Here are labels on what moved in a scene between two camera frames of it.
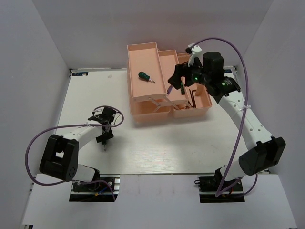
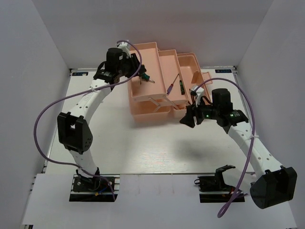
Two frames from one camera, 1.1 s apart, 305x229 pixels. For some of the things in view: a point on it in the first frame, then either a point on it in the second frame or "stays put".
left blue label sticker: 80,74 stays put
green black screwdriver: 182,88 stays put
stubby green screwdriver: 144,76 stays put
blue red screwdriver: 169,89 stays put
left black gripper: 109,135 to 134,61
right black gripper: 181,70 to 192,111
